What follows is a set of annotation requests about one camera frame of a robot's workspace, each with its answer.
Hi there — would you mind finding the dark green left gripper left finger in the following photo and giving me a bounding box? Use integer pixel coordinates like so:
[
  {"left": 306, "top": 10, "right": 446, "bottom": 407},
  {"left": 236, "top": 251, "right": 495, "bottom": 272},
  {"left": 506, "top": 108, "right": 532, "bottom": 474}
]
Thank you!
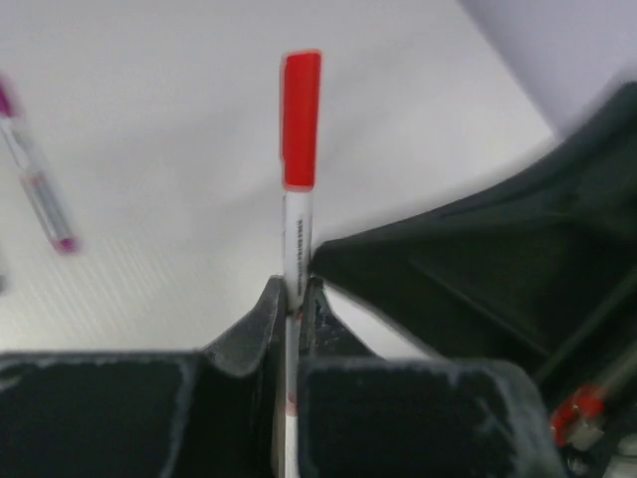
[{"left": 1, "top": 277, "right": 285, "bottom": 477}]

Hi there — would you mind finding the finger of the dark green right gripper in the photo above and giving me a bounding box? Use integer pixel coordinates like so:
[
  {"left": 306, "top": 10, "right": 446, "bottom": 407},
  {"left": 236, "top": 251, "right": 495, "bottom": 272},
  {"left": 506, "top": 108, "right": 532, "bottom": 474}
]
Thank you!
[{"left": 312, "top": 83, "right": 636, "bottom": 383}]

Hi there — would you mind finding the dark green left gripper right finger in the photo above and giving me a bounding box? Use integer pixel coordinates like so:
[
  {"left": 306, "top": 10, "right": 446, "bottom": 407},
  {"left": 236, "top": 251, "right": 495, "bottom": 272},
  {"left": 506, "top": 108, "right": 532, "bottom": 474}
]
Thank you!
[{"left": 297, "top": 279, "right": 565, "bottom": 477}]

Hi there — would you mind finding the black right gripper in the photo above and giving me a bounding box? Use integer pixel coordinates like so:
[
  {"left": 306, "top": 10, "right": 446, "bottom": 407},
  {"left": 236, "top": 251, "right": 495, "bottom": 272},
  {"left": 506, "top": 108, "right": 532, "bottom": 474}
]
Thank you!
[{"left": 534, "top": 278, "right": 636, "bottom": 477}]

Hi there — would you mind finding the white marker red end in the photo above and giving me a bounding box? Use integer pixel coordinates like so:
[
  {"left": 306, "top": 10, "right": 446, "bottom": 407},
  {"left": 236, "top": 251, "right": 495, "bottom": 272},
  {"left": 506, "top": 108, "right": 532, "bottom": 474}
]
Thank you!
[{"left": 283, "top": 191, "right": 313, "bottom": 477}]

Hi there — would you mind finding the white marker purple end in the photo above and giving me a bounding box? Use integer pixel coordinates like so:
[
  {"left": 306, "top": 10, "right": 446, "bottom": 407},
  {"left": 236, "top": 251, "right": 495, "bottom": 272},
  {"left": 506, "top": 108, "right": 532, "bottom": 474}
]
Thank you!
[{"left": 1, "top": 115, "right": 80, "bottom": 254}]

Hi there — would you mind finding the red pen cap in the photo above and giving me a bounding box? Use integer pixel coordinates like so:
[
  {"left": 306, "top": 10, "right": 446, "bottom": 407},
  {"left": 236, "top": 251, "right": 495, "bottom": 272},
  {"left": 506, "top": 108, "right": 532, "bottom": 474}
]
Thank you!
[{"left": 280, "top": 49, "right": 322, "bottom": 191}]

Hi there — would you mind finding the purple pen cap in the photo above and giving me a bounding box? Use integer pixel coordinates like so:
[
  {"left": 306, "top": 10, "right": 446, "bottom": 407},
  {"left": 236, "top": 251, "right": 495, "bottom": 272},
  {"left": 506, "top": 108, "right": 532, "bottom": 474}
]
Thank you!
[{"left": 0, "top": 74, "right": 22, "bottom": 118}]

